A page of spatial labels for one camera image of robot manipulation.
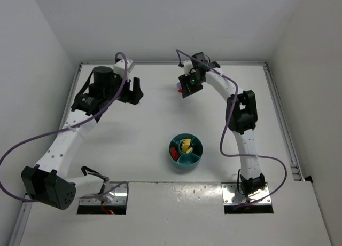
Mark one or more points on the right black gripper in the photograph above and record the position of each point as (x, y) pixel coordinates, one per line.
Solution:
(188, 86)

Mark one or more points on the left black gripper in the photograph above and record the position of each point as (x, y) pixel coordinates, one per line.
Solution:
(131, 92)

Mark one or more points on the small yellow lego brick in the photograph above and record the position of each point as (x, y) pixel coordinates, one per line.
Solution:
(186, 143)

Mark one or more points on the long yellow lego plate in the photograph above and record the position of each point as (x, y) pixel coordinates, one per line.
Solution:
(188, 150)

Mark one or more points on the red curved lego piece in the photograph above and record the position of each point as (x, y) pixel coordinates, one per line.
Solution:
(174, 153)

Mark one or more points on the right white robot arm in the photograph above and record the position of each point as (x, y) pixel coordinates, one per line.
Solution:
(241, 115)

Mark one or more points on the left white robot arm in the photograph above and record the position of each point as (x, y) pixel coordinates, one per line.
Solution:
(47, 182)

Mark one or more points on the teal divided round container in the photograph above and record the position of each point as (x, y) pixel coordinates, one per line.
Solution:
(186, 162)

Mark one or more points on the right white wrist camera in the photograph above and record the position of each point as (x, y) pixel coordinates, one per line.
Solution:
(187, 67)

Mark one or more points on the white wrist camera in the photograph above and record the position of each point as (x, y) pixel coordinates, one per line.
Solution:
(119, 68)
(187, 67)

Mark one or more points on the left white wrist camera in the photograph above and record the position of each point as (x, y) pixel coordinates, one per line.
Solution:
(119, 68)

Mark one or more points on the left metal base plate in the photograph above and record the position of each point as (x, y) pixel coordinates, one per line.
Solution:
(117, 195)

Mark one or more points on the metal base plate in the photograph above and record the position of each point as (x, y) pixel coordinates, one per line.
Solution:
(231, 196)
(117, 195)

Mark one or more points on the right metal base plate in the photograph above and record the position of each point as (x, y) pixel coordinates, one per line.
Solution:
(231, 196)

